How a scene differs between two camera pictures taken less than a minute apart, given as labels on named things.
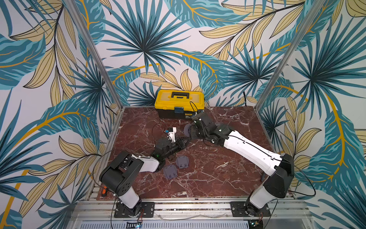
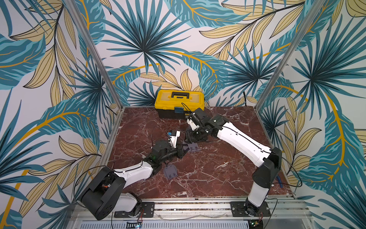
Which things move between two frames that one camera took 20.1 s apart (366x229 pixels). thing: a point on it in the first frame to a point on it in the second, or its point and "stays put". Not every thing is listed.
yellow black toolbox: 173,104 stays put
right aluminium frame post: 318,5 stays put
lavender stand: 170,171 stays put
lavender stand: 182,161 to 193,147
